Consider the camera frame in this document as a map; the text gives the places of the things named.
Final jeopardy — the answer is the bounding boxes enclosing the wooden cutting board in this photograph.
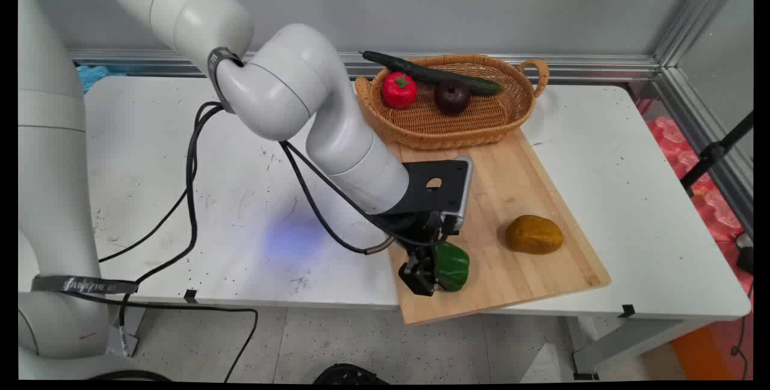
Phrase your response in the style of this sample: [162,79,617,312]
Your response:
[385,128,612,326]

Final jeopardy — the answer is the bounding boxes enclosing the blue cloth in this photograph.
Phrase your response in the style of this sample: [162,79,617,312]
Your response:
[77,65,128,93]

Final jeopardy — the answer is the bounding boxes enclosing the long grey velcro strap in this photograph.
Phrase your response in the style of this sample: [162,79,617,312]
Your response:
[31,274,139,295]

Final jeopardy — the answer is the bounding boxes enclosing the black cable with metal plug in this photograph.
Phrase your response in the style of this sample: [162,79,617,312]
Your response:
[99,101,398,263]

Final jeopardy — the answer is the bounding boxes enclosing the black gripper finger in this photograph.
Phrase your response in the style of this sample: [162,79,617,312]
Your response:
[399,250,438,297]

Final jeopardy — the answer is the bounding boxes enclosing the pink bubble wrap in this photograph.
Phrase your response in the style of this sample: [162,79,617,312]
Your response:
[647,116,754,294]

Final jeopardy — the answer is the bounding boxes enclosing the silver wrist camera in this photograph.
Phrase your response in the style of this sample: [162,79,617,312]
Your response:
[441,155,474,234]

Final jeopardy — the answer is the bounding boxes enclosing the dark green cucumber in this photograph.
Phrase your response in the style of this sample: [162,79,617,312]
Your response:
[360,51,504,97]

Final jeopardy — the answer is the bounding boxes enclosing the black round floor object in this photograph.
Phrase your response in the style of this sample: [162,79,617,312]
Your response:
[313,364,389,385]

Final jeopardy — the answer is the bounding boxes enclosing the short grey velcro strap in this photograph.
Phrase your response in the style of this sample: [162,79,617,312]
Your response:
[208,47,244,114]

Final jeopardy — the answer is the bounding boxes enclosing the red tomato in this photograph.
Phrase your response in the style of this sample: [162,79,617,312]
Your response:
[381,71,418,110]

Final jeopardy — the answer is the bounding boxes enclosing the narrow white table leg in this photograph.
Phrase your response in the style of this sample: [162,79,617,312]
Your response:
[107,306,146,358]

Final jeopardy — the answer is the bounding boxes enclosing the thin black power cable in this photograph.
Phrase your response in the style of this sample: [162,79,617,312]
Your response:
[60,291,259,383]

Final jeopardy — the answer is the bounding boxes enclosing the black camera cable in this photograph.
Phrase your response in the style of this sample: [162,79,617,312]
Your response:
[117,101,452,342]

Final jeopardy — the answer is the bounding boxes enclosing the long aluminium frame rail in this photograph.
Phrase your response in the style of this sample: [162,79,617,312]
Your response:
[66,49,662,84]

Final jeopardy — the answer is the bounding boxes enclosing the dark purple round vegetable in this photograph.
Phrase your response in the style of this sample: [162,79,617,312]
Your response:
[434,79,472,116]

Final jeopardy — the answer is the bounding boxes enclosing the green bell pepper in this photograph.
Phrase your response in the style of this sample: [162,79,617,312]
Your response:
[432,242,471,293]

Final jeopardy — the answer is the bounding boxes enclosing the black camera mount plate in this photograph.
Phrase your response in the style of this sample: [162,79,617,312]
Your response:
[385,160,470,217]

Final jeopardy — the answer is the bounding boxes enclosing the black tripod stand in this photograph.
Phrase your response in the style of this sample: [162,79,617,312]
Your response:
[680,112,754,196]

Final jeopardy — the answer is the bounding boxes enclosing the aluminium frame post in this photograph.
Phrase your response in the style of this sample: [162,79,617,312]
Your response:
[653,0,753,69]

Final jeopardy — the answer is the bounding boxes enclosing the wide white table leg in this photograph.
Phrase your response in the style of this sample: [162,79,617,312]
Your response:
[565,315,716,380]

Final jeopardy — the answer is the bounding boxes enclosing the brown potato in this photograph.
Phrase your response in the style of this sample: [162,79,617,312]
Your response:
[505,215,565,255]

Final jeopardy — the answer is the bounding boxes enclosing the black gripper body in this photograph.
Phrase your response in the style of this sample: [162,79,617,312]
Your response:
[376,211,452,264]

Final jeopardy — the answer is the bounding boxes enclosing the orange floor object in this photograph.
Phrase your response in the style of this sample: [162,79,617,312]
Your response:
[671,312,753,382]

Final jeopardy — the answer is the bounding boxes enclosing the woven wicker basket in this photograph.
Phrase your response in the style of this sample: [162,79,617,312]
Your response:
[355,53,550,151]

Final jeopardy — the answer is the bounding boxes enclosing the short aluminium frame rail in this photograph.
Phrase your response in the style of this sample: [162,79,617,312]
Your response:
[653,68,754,237]

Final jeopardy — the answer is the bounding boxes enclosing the small black device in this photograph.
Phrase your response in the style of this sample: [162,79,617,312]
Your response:
[735,234,754,275]

